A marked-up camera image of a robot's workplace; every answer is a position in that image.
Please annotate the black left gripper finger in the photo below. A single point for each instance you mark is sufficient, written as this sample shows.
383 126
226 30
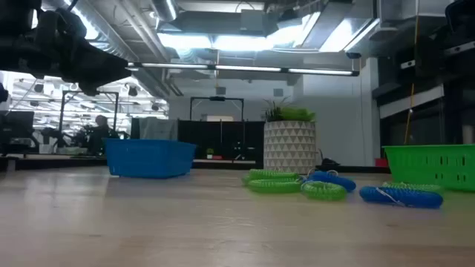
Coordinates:
109 68

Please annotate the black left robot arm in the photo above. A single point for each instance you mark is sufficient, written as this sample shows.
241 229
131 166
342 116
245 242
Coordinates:
15 48

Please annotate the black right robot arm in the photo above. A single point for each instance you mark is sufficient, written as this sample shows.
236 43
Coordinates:
462 15

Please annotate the black ceiling spotlight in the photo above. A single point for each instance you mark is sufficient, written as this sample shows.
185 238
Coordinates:
133 91
155 107
38 88

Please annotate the person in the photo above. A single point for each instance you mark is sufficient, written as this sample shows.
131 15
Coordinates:
99 135

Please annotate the grey cloth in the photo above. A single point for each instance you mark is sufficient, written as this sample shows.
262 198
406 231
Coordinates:
157 129

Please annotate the black computer monitor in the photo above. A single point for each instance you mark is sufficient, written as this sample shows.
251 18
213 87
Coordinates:
16 124

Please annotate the blue plastic basket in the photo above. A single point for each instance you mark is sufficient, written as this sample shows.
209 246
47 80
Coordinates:
148 157

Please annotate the dark background desk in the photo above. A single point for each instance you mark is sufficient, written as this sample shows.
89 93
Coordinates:
55 162

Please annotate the small potted plant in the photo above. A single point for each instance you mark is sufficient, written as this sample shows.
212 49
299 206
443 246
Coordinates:
210 152

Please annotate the long linear ceiling light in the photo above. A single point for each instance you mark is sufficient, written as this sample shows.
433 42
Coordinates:
245 68

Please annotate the black room partition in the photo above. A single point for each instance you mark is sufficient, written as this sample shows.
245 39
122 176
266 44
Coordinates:
230 139

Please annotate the small red item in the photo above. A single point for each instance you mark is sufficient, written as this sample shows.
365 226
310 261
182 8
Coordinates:
217 157

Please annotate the green artificial plant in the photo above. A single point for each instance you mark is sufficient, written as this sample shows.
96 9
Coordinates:
293 113

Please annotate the white triangle pattern planter pot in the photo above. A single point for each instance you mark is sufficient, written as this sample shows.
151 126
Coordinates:
289 148

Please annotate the red box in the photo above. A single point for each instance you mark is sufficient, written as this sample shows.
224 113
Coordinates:
381 162

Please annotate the green plastic basket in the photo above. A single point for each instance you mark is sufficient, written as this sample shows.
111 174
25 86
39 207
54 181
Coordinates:
419 167

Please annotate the black metal camera rig frame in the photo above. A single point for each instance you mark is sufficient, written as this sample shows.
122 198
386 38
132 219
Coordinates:
217 98
61 115

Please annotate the grey wall vent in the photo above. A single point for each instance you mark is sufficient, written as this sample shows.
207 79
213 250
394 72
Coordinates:
220 91
278 92

